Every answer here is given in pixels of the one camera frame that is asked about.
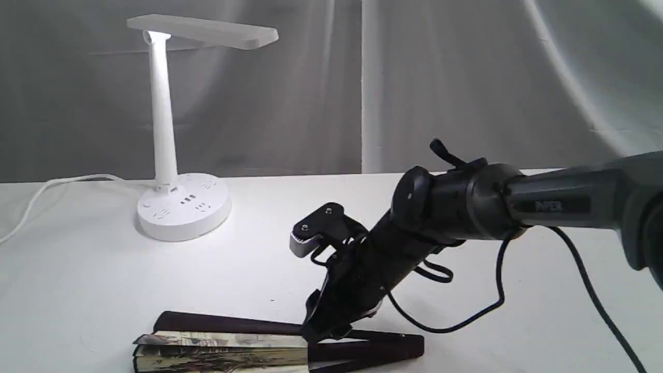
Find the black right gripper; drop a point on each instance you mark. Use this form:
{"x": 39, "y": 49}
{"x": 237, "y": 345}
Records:
{"x": 356, "y": 288}

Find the painted paper folding fan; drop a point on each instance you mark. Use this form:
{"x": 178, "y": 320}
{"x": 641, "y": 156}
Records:
{"x": 193, "y": 342}

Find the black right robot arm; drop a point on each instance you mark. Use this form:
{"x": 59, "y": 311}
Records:
{"x": 475, "y": 200}

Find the white desk lamp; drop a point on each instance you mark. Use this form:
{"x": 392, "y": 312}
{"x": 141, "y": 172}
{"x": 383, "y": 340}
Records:
{"x": 180, "y": 207}

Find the grey fabric backdrop curtain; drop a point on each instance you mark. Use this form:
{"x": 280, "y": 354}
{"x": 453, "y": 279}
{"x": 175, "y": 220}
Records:
{"x": 349, "y": 87}

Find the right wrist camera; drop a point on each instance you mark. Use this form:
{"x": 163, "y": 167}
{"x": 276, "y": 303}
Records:
{"x": 324, "y": 227}

